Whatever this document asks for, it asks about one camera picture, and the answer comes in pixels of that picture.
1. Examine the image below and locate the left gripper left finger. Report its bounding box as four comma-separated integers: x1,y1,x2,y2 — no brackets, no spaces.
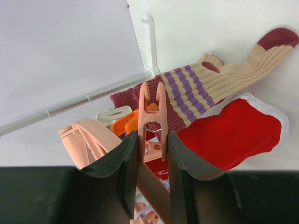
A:
79,131,138,219

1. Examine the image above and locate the pink clothes peg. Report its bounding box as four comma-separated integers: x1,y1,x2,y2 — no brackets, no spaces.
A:
138,82,168,161

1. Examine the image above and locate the red sock white cuff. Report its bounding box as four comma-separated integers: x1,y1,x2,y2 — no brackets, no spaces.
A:
147,92,290,180

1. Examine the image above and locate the pink round clip hanger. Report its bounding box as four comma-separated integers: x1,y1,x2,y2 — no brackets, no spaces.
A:
59,118,173,224

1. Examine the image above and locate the orange clothes peg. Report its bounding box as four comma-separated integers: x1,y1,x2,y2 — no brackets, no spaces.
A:
112,102,159,137

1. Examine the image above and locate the beige maroon striped sock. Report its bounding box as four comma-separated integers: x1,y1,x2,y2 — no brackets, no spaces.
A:
110,27,299,142

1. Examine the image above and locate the metal drying rack frame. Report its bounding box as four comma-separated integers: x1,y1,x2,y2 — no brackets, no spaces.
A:
0,14,160,136

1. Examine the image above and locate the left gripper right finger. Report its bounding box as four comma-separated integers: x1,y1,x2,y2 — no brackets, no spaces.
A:
168,131,225,224

